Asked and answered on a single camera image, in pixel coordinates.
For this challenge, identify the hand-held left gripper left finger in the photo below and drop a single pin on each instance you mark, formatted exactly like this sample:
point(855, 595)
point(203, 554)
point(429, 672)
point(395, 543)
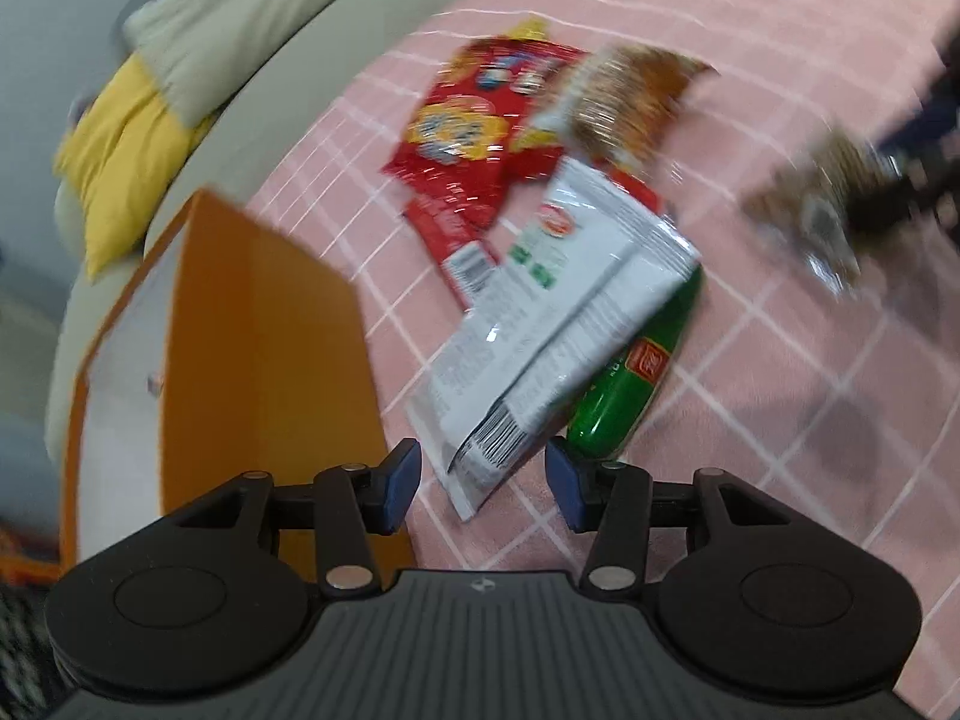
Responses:
point(401, 484)

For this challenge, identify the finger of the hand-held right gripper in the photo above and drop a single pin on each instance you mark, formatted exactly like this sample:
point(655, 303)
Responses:
point(900, 199)
point(930, 109)

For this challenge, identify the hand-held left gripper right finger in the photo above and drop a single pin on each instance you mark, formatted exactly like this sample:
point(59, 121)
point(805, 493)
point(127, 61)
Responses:
point(562, 484)

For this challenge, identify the brown silver snack packet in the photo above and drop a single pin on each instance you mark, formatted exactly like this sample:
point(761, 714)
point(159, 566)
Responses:
point(814, 180)

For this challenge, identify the green snack packet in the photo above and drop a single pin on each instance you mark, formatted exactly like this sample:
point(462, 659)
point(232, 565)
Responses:
point(622, 390)

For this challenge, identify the white snack packet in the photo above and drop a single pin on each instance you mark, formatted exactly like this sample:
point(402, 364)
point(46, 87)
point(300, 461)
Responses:
point(540, 315)

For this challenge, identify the orange cardboard box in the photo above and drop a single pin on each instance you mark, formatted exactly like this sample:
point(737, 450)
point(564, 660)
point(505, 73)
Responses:
point(262, 352)

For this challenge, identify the small red snack packet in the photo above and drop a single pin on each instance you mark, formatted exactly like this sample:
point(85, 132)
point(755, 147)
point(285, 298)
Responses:
point(442, 229)

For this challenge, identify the brown cookie packet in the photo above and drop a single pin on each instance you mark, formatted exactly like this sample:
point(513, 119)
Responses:
point(622, 101)

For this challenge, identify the large red snack bag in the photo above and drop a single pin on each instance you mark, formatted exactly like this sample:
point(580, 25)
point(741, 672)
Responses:
point(457, 135)

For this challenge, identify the yellow snack packet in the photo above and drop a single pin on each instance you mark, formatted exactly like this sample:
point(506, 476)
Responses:
point(529, 30)

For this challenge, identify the pink checkered tablecloth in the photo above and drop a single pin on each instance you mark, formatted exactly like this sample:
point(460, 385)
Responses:
point(750, 405)

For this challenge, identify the yellow pillow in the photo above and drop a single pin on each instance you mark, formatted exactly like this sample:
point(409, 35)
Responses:
point(127, 157)

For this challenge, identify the grey-green sofa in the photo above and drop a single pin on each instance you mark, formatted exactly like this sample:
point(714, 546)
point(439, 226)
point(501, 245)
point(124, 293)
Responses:
point(300, 67)

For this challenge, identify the beige pillow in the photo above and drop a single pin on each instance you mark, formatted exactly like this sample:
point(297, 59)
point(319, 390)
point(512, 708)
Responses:
point(247, 22)

